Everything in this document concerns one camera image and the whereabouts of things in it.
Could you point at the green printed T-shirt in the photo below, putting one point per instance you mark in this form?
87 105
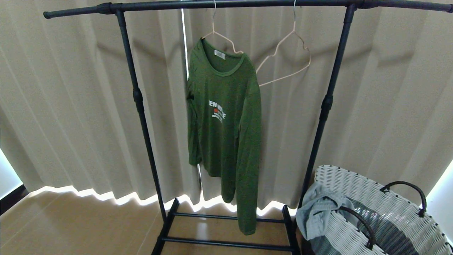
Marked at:
226 148

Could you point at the pink clothes hanger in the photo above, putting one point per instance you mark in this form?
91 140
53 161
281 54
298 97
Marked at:
294 24
213 26

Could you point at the pale blue-grey garment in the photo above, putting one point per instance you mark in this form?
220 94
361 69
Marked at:
315 216

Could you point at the black clothes rack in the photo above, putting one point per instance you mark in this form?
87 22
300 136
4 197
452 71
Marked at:
247 3

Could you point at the white laundry basket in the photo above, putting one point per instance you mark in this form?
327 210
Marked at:
354 191

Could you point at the beige curtain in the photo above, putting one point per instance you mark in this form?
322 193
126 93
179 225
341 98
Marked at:
70 106

